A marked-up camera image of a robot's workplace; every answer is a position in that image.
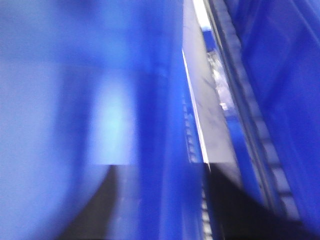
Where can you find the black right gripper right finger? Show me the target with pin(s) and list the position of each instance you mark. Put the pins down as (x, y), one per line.
(236, 216)

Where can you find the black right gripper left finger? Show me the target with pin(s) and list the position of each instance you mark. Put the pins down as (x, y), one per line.
(113, 212)

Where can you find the large blue plastic bin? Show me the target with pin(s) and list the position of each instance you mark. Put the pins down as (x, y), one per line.
(86, 84)

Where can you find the lower right blue bin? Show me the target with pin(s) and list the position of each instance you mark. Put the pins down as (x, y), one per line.
(280, 50)

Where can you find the right roller track rail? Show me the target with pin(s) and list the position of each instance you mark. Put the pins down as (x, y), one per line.
(275, 189)

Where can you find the left steel divider rail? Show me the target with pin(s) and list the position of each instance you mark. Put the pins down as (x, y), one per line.
(213, 134)

